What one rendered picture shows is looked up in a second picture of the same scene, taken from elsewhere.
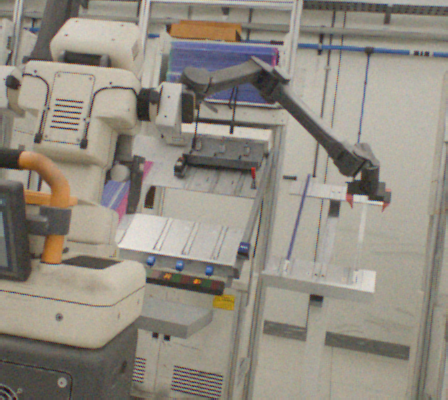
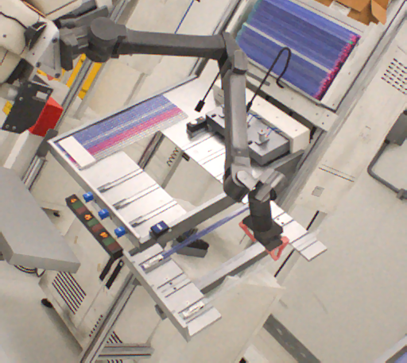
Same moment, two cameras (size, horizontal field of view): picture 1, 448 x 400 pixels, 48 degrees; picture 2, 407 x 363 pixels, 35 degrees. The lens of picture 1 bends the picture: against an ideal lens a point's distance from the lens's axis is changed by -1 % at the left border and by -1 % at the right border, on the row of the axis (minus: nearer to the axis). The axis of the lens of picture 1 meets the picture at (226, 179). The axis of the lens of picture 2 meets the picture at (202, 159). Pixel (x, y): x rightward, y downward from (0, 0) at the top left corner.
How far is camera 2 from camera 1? 115 cm
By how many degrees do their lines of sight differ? 31
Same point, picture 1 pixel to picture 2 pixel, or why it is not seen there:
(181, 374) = not seen: hidden behind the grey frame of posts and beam
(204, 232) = (153, 196)
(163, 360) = (96, 304)
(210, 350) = (131, 319)
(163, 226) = (129, 173)
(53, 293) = not seen: outside the picture
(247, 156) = (257, 144)
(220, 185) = (214, 162)
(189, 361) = not seen: hidden behind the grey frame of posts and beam
